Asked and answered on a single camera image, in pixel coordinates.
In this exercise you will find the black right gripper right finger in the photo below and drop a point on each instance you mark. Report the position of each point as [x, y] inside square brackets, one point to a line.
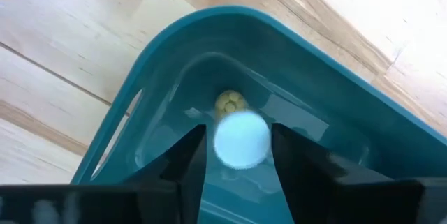
[314, 189]

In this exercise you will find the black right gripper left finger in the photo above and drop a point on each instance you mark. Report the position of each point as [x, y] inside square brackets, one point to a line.
[181, 189]

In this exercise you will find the small blue pill bottle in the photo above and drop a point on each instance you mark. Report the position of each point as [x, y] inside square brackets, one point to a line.
[241, 140]

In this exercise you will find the dark teal plastic bin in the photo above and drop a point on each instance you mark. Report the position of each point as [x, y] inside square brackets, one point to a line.
[314, 88]

